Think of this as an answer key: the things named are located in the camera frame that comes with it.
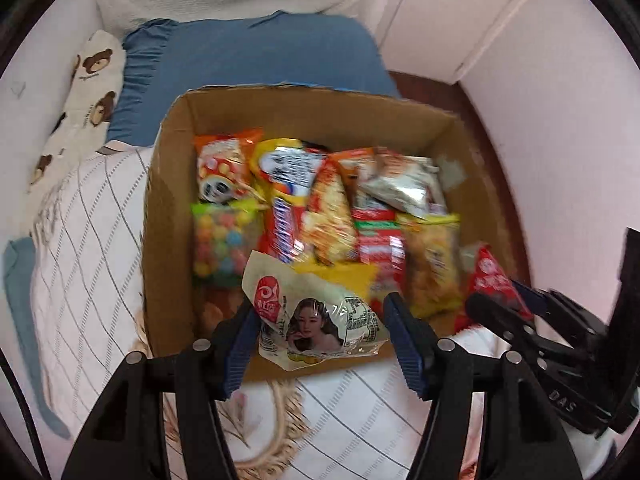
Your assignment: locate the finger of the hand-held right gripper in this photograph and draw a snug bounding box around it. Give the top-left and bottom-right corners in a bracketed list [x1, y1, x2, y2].
[510, 280, 608, 346]
[465, 292, 541, 356]

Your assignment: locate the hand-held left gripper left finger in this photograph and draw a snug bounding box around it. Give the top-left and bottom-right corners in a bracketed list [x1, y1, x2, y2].
[62, 300, 262, 480]

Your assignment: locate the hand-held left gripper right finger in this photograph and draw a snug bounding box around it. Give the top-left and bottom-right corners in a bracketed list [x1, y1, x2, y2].
[384, 292, 586, 480]

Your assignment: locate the red triangular snack packet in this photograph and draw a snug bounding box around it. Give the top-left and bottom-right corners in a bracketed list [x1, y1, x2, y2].
[465, 242, 535, 323]

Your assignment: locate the cream portrait snack packet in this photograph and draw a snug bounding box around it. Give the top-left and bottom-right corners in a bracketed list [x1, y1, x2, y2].
[241, 249, 391, 370]

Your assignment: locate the brown cardboard box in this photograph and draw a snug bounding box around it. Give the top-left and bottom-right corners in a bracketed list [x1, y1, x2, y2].
[141, 84, 518, 386]

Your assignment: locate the orange mushroom-print snack bag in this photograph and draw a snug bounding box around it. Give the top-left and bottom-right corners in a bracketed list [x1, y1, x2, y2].
[194, 128, 264, 206]

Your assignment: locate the yellow cracker packet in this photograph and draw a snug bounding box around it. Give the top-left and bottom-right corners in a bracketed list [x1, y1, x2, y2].
[397, 212, 463, 318]

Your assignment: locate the plain yellow packet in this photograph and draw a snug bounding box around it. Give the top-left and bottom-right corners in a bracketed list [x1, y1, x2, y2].
[295, 261, 381, 306]

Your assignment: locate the red green snack packet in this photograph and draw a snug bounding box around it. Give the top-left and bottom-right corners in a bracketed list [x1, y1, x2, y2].
[352, 205, 407, 286]

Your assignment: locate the colourful candy balls bag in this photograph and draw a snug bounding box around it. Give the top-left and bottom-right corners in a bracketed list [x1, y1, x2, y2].
[191, 199, 264, 288]

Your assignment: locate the orange noodle snack packet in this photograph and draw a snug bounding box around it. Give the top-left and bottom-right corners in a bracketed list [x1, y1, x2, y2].
[302, 159, 360, 266]

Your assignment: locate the white checked quilt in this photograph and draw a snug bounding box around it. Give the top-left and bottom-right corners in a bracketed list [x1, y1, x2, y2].
[27, 147, 506, 480]

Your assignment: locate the yellow snack packet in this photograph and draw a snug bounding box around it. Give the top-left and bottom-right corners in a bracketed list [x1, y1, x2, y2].
[250, 137, 331, 198]

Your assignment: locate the small orange snack packet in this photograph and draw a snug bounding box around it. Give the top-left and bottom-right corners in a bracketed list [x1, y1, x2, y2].
[332, 146, 381, 181]

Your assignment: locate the light blue bed sheet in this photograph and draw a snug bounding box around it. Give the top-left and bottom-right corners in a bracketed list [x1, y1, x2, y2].
[2, 237, 71, 441]

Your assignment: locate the white door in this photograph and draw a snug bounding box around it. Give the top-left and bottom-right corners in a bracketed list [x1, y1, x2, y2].
[375, 0, 543, 86]

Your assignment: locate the bear print pillow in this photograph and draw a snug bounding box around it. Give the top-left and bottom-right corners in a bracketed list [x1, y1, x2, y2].
[27, 30, 127, 193]

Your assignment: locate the blue ruffled pillow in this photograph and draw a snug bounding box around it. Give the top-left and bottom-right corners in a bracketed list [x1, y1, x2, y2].
[106, 10, 401, 143]

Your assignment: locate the black cable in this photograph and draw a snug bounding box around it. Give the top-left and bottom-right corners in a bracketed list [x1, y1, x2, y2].
[0, 350, 51, 480]

